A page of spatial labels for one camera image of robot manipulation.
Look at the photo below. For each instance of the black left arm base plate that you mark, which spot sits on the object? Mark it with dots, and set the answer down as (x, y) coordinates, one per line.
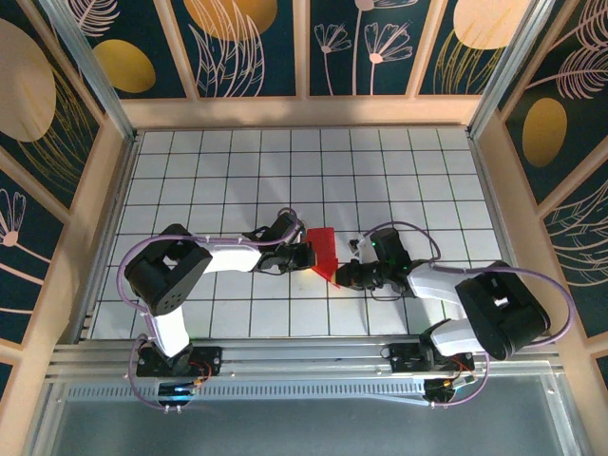
(209, 358)

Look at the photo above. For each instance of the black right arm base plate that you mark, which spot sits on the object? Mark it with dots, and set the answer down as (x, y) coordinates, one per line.
(404, 358)

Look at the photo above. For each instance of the aluminium side rail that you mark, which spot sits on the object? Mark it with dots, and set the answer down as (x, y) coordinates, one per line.
(108, 237)
(494, 190)

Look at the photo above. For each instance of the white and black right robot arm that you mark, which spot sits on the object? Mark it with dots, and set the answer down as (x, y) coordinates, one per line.
(437, 287)

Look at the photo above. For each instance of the aluminium mounting rail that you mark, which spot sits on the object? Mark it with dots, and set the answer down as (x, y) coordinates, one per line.
(309, 356)

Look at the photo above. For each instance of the red cloth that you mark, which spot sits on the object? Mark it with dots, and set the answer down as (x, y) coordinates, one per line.
(323, 252)

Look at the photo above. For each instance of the black electronics board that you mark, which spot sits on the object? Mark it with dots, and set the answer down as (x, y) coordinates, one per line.
(176, 392)
(444, 389)

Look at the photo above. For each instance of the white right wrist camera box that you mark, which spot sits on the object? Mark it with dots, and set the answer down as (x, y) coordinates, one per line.
(365, 247)

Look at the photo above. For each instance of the white grid mat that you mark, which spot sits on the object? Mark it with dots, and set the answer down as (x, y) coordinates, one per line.
(214, 166)

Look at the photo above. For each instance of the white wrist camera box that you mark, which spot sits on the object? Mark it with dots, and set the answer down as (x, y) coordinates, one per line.
(302, 233)
(365, 247)

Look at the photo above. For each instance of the aluminium frame post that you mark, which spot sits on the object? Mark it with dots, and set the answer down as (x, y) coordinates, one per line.
(506, 71)
(93, 71)

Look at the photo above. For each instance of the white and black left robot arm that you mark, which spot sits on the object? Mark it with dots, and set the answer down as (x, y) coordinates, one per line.
(230, 259)

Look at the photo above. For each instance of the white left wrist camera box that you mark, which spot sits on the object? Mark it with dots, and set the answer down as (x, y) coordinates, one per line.
(302, 233)

